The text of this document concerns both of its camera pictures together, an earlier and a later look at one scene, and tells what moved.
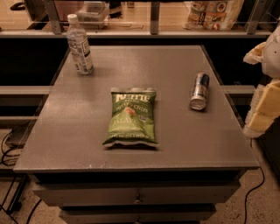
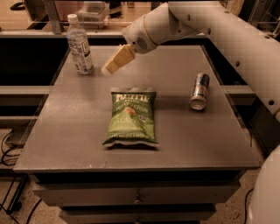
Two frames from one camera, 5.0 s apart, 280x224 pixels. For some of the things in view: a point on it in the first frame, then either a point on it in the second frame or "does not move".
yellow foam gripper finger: (264, 110) → (125, 54)
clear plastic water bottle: (80, 46) does not move
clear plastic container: (94, 15) does not move
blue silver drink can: (199, 98) does not move
